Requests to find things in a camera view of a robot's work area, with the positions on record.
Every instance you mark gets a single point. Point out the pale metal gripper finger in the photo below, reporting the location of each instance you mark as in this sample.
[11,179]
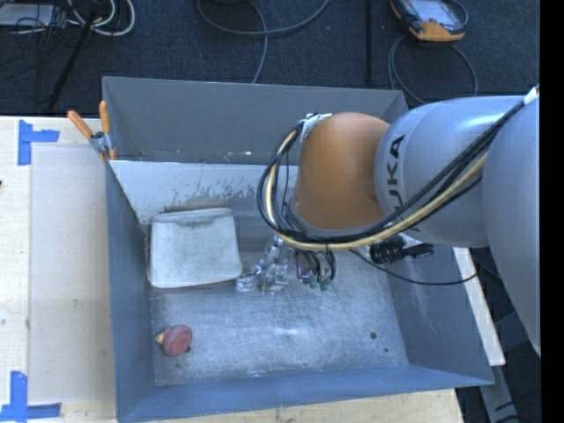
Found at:
[280,277]
[269,258]

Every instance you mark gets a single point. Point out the red round toy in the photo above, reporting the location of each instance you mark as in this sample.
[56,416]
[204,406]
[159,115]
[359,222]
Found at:
[177,340]

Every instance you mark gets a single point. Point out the white plastic cup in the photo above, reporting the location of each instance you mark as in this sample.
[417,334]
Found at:
[194,249]

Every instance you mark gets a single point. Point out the grey metal bin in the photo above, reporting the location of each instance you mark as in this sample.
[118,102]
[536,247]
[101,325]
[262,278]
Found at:
[282,324]

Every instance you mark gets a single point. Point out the black cylinder on white bracket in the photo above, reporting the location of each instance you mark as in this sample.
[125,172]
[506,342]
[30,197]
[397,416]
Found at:
[390,250]

